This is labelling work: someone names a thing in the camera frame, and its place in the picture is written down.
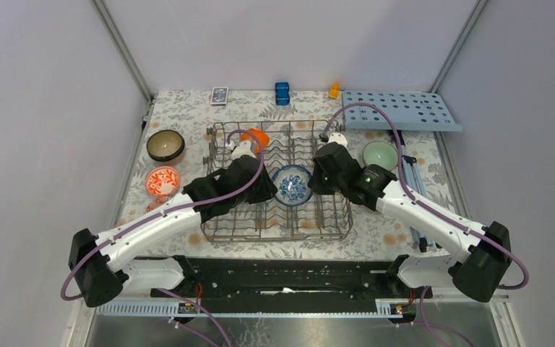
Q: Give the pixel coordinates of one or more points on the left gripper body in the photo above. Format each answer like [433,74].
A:
[261,191]

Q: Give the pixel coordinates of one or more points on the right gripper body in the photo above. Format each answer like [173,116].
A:
[324,184]

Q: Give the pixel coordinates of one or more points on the orange bowl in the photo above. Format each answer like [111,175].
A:
[263,138]

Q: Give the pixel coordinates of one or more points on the blue floral white bowl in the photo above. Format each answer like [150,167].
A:
[292,182]

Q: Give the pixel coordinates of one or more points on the pale green bowl back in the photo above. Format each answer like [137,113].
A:
[381,154]

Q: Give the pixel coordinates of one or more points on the brown glazed bowl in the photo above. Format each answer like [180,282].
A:
[165,145]

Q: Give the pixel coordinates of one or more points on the red and white bowl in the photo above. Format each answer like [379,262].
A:
[162,181]

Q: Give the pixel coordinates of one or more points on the blue zigzag patterned bowl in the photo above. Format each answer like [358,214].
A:
[157,203]

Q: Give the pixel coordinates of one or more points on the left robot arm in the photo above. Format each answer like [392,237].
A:
[107,264]

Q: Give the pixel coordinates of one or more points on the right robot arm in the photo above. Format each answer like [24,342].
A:
[476,261]

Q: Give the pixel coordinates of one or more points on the playing card box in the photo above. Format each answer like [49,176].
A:
[219,96]

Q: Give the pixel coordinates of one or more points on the floral tablecloth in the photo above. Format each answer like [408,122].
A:
[373,237]

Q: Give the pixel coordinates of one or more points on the orange toy block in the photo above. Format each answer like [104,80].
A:
[334,91]

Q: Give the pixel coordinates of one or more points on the blue toy car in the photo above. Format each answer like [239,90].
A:
[282,93]

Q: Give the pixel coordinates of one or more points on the light blue perforated board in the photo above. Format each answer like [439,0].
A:
[408,111]

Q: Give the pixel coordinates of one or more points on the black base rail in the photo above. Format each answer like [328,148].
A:
[287,284]

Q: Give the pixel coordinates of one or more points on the white slotted cable duct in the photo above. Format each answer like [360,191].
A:
[174,308]

